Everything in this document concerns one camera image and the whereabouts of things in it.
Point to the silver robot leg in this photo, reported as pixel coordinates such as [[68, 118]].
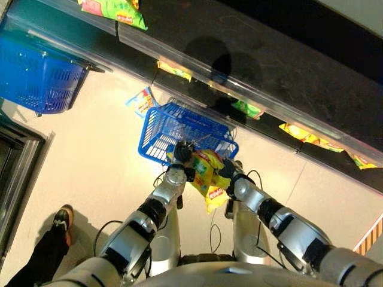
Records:
[[166, 248], [246, 239]]

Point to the green yellow chip bag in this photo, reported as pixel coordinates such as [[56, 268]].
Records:
[[119, 10]]

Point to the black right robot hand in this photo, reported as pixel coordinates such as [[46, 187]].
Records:
[[227, 170]]

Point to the long yellow snack bag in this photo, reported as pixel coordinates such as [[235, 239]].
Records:
[[308, 136]]

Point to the person's leg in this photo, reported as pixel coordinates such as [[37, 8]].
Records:
[[45, 257]]

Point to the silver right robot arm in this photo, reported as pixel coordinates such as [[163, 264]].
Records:
[[293, 227]]

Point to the blue snack bag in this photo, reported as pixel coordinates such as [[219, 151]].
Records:
[[143, 103]]

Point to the yellow snack bag red label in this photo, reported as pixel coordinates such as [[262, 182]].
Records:
[[209, 182]]

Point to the yellow green snack bag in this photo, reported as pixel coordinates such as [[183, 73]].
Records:
[[362, 161]]

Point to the small blue plastic basket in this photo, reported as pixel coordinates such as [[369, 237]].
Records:
[[167, 125]]

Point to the orange striped board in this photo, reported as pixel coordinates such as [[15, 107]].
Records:
[[371, 236]]

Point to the silver robot torso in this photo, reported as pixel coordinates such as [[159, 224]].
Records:
[[209, 276]]

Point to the large blue shopping basket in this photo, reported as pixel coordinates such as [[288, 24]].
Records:
[[33, 77]]

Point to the person's shoe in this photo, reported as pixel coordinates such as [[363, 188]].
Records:
[[63, 222]]

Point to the dark metal door frame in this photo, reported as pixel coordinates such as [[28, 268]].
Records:
[[21, 179]]

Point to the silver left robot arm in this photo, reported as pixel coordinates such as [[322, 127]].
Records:
[[136, 233]]

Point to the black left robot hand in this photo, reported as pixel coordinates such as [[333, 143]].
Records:
[[181, 153]]

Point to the silver left robot leg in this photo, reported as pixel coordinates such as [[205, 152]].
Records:
[[166, 248]]

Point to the small yellow snack bag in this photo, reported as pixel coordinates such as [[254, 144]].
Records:
[[173, 70]]

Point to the silver right robot leg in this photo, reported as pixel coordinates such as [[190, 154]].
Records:
[[246, 239]]

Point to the black store shelf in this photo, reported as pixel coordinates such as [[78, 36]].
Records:
[[299, 74]]

